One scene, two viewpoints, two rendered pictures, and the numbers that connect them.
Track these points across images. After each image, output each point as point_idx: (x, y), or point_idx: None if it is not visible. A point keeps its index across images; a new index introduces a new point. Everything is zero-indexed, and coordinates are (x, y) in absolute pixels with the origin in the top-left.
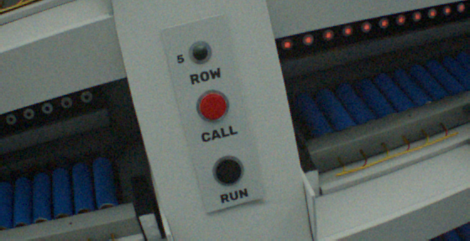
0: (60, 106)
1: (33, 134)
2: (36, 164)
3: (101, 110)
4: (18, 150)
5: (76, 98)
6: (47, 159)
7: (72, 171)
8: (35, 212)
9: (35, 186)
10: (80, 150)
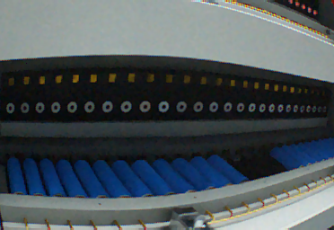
0: (317, 110)
1: (307, 121)
2: (311, 137)
3: (327, 118)
4: (300, 128)
5: (321, 109)
6: (315, 135)
7: (329, 140)
8: None
9: (325, 144)
10: (324, 134)
